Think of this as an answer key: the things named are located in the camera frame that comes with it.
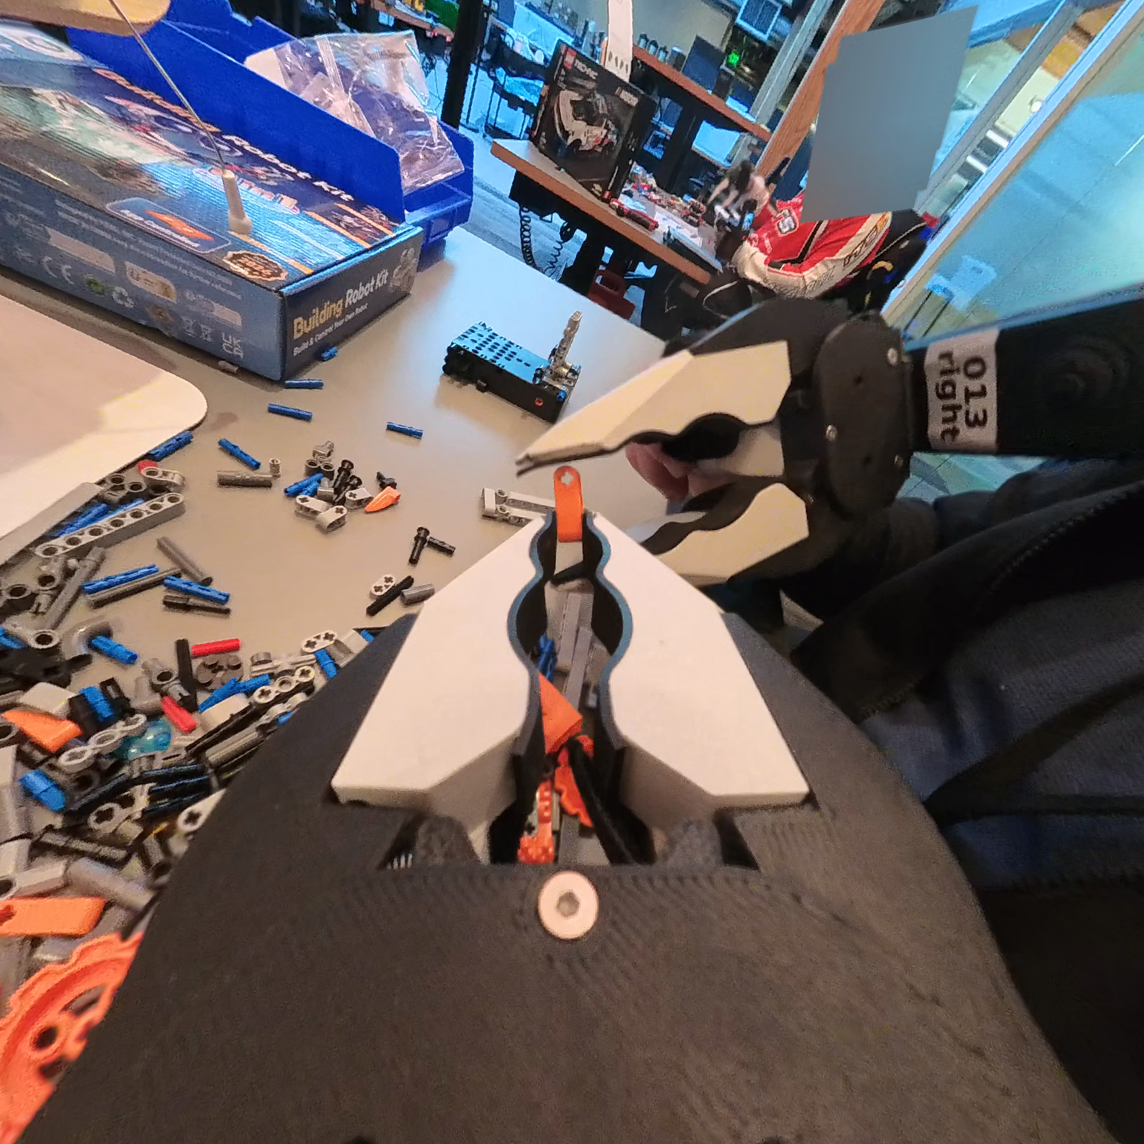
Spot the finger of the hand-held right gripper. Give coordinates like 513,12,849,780
639,482,812,587
514,337,795,479

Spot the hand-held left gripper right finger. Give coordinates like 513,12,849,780
590,514,812,852

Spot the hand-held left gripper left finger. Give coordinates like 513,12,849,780
331,525,551,863

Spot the grey frame piece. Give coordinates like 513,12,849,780
546,310,584,387

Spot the small orange beam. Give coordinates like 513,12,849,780
553,464,588,549

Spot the black perforated motor block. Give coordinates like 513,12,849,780
443,310,584,424

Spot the pile of small building pieces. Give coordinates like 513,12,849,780
0,374,560,949

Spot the person's right hand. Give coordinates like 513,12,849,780
625,442,748,515

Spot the wooden table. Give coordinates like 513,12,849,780
491,137,746,288

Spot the person's dark jacket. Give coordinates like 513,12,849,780
786,455,1144,1144

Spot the person's blue shirt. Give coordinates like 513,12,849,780
863,571,1144,886

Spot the black car kit box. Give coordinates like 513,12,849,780
529,40,660,194

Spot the black slanted pole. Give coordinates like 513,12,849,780
441,0,485,128

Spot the long grey holed beam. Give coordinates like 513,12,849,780
0,482,101,565

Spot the clear plastic bag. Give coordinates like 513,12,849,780
246,31,469,194

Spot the white book stand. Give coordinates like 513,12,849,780
0,295,210,539

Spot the blue plastic bin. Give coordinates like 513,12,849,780
66,0,478,269

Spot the group of orange gear wheels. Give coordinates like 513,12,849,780
0,929,145,1144

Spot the blue robot kit box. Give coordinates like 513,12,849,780
0,31,426,381

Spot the black lanyard strap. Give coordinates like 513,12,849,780
920,697,1144,809

